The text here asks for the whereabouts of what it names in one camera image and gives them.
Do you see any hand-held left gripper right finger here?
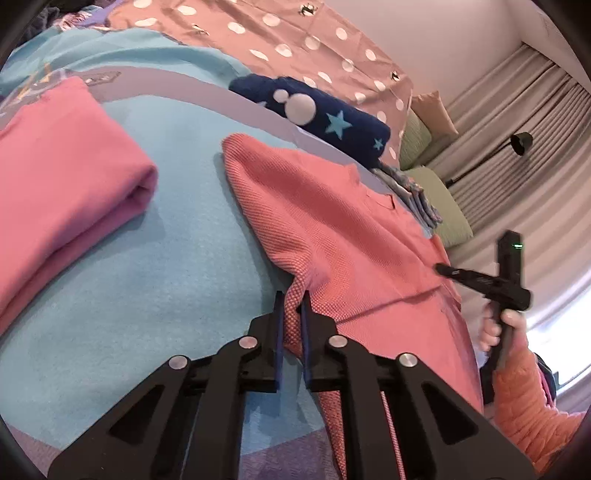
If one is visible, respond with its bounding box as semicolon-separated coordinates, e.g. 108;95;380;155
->
300;292;537;480

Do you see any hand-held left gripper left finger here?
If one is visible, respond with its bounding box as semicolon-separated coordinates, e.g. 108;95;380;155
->
48;291;285;480

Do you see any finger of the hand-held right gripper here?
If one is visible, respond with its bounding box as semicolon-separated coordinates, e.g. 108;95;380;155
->
435;263;478;288

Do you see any coral knit shirt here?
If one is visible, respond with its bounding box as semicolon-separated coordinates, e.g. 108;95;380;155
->
222;134;485;480

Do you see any person's right forearm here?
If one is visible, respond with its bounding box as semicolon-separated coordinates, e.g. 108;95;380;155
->
488;318;589;477

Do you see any person's right hand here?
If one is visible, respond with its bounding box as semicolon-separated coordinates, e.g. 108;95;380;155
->
477;305;528;357

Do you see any large green pillow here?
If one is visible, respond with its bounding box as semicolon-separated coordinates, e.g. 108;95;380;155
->
401;167;475;251

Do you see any folded floral print garment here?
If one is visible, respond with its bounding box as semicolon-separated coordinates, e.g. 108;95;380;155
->
369;159;445;240

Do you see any beige curtain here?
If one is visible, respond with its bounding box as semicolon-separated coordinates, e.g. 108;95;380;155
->
422;41;591;403

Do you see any small green pillow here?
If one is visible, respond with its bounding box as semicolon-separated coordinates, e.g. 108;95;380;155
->
398;110;433;171

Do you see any black floor lamp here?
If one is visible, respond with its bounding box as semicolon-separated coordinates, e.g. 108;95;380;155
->
444;132;534;188

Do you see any blue printed blanket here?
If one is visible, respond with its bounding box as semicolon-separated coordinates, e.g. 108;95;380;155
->
0;28;462;480

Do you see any beige pillow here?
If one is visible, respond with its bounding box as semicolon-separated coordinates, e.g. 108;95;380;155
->
410;90;459;137

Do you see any navy star print garment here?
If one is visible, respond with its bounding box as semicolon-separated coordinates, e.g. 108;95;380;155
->
228;75;392;168

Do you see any folded pink garment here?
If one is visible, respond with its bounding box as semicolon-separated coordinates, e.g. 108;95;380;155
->
0;76;160;334

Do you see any pink polka dot duvet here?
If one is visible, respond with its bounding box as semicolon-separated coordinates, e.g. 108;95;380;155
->
106;0;414;172

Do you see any lavender cloth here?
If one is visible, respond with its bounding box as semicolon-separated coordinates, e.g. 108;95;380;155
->
37;0;126;32

